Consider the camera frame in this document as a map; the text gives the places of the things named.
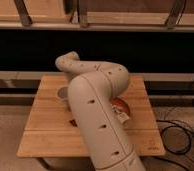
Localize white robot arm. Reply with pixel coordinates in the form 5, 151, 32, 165
55, 52, 146, 171

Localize orange bowl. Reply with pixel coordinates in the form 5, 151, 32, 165
110, 98, 130, 116

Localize wooden table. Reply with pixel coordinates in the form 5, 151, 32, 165
17, 75, 165, 158

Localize wooden shelf rack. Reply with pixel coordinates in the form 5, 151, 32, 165
0, 0, 194, 32

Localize black floor cables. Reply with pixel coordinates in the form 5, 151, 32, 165
152, 64, 194, 171

